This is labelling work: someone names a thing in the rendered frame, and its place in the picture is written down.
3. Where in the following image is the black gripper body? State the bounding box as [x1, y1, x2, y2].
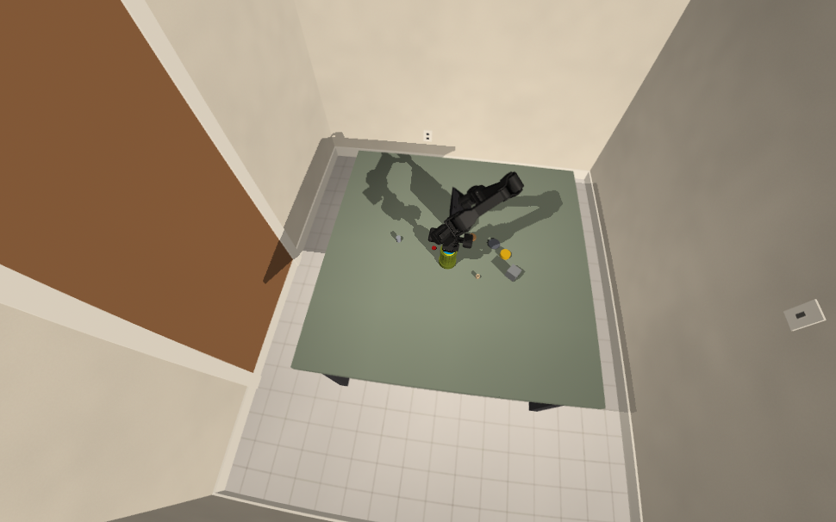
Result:
[428, 227, 473, 249]

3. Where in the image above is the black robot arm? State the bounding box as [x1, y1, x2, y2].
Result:
[430, 171, 524, 253]

